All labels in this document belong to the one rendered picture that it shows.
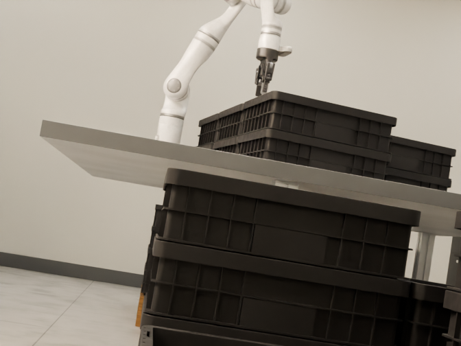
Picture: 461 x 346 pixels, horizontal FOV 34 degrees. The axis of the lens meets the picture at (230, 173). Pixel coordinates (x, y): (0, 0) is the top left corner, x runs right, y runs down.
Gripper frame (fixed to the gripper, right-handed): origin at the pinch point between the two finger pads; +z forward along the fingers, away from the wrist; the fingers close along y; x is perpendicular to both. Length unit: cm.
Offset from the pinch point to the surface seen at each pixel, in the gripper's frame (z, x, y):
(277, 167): 31, -14, 71
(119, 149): 34, -51, 65
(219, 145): 20.0, -9.1, -8.2
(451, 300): 53, -13, 152
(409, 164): 16, 53, 10
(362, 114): 8.5, 19.6, 40.9
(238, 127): 14.7, -7.9, 7.6
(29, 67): -48, -84, -341
